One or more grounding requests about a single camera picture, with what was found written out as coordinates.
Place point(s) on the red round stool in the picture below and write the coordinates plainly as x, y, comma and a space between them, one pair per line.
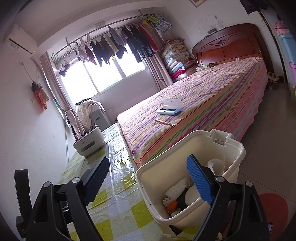
276, 212

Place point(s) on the white air conditioner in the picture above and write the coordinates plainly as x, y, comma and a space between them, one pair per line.
20, 41

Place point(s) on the slippers on floor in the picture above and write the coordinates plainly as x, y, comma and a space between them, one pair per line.
272, 76

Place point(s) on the cream plastic trash bin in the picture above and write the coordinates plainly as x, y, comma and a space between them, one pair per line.
158, 175

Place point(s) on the pink curtain left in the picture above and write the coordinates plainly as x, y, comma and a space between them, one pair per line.
54, 83

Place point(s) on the yellow pencil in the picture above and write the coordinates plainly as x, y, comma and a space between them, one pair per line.
164, 122

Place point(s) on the stack of folded quilts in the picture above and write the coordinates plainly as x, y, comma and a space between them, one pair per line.
177, 59

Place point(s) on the red wooden headboard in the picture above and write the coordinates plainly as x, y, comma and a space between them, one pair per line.
237, 41

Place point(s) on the blue plastic box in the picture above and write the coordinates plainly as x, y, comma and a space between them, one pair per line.
290, 45

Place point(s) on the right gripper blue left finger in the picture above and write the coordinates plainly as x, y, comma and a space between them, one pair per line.
92, 180

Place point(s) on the framed picture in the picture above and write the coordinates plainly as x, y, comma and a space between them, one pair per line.
197, 3

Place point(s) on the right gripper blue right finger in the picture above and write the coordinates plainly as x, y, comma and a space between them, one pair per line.
203, 178

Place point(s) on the pink curtain right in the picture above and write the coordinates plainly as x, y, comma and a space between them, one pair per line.
159, 72

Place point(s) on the white cabinet with cloth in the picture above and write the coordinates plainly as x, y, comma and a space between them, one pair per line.
91, 113

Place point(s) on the white desktop organizer box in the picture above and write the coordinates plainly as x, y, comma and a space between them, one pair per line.
90, 142

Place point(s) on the black hanging jacket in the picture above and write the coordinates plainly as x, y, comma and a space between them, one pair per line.
251, 6

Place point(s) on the blue pencil case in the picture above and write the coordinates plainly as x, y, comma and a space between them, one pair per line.
168, 111

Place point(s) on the panda and green plush toy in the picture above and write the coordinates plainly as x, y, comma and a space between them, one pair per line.
180, 196

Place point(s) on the hanging dark clothes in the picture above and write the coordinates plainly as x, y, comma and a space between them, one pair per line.
137, 36

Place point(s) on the pink curtain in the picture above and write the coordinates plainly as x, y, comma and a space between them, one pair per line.
54, 83
159, 72

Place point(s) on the yellow checkered plastic tablecloth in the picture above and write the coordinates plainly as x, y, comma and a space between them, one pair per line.
119, 211

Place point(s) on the orange cloth on wall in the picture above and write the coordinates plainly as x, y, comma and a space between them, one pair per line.
40, 95

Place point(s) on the striped bed sheet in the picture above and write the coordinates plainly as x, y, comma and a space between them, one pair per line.
225, 97

